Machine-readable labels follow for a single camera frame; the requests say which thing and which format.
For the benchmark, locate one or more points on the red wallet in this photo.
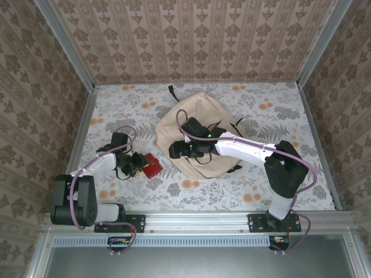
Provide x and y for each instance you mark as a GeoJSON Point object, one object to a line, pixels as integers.
{"type": "Point", "coordinates": [153, 169]}

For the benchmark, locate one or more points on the beige canvas backpack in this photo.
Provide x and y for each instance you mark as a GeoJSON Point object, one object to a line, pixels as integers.
{"type": "Point", "coordinates": [197, 110]}

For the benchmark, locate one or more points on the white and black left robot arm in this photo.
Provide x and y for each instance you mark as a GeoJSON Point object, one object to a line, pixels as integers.
{"type": "Point", "coordinates": [103, 163]}

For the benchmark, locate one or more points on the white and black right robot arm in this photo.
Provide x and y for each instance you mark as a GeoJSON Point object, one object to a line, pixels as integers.
{"type": "Point", "coordinates": [246, 147]}

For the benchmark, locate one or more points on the floral tablecloth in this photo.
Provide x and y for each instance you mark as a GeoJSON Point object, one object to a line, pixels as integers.
{"type": "Point", "coordinates": [220, 191]}

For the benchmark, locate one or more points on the grey metal panel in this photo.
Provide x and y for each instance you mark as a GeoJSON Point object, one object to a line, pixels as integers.
{"type": "Point", "coordinates": [197, 263]}

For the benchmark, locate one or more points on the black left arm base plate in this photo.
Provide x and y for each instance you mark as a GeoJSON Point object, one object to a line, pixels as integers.
{"type": "Point", "coordinates": [137, 223]}

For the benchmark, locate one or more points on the aluminium left side rail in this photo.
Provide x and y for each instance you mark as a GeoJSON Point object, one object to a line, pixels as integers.
{"type": "Point", "coordinates": [78, 139]}

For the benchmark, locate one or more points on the aluminium rear rail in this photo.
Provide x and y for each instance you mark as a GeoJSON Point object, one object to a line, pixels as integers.
{"type": "Point", "coordinates": [197, 82]}

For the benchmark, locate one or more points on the aluminium mounting rail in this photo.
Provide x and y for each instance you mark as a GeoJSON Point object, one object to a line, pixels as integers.
{"type": "Point", "coordinates": [197, 221]}

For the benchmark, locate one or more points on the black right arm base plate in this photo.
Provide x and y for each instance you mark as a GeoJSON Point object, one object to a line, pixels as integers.
{"type": "Point", "coordinates": [258, 223]}

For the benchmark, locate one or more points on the aluminium right side rail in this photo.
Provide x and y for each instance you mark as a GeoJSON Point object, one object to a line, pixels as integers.
{"type": "Point", "coordinates": [320, 139]}

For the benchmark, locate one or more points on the aluminium left corner post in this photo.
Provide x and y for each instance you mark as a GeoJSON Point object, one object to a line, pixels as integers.
{"type": "Point", "coordinates": [65, 46]}

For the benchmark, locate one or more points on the aluminium corner post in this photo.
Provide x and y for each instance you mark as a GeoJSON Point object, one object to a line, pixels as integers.
{"type": "Point", "coordinates": [65, 46]}
{"type": "Point", "coordinates": [321, 46]}

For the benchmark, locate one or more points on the aluminium right corner post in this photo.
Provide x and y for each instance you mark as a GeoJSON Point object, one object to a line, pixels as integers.
{"type": "Point", "coordinates": [321, 46]}

